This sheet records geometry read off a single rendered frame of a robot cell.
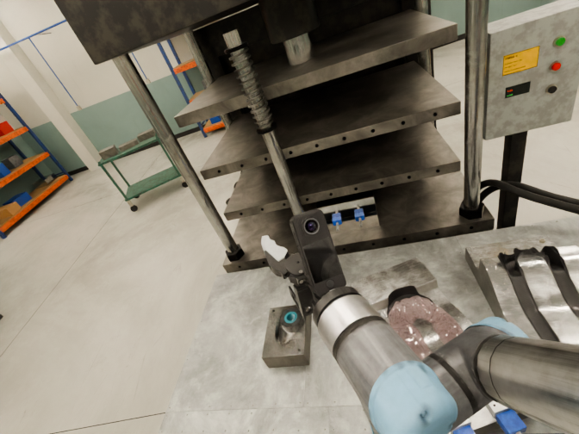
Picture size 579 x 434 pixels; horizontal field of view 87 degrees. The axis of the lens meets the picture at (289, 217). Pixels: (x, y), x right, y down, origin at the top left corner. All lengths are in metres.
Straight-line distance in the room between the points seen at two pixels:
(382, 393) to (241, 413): 0.87
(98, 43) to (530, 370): 1.34
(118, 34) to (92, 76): 7.07
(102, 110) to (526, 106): 8.01
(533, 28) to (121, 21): 1.35
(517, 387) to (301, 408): 0.79
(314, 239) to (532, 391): 0.26
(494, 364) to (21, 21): 8.78
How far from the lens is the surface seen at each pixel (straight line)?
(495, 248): 1.31
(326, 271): 0.42
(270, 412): 1.12
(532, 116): 1.55
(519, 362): 0.39
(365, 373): 0.34
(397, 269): 1.16
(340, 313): 0.38
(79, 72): 8.45
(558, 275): 1.19
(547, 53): 1.48
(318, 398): 1.09
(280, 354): 1.11
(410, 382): 0.33
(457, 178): 1.80
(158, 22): 1.21
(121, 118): 8.37
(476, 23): 1.22
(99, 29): 1.31
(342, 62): 1.24
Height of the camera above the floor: 1.78
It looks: 34 degrees down
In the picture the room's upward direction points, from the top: 22 degrees counter-clockwise
